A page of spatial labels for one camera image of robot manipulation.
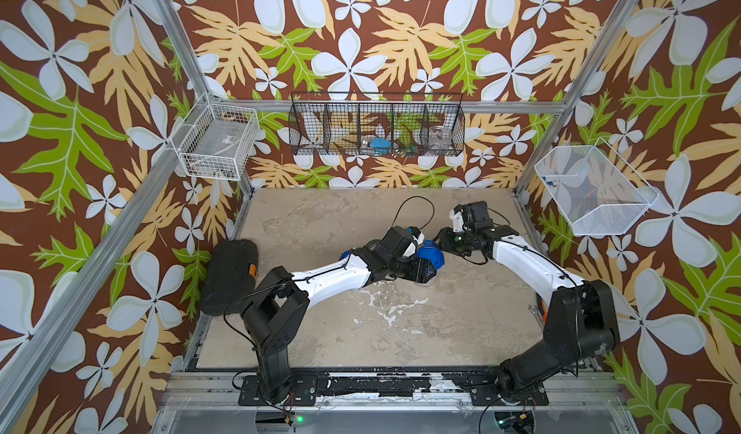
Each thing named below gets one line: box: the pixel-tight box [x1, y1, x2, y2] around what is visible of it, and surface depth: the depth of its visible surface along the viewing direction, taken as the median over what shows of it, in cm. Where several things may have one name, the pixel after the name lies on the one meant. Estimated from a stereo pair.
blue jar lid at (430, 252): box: [416, 239, 445, 271], surface depth 87 cm
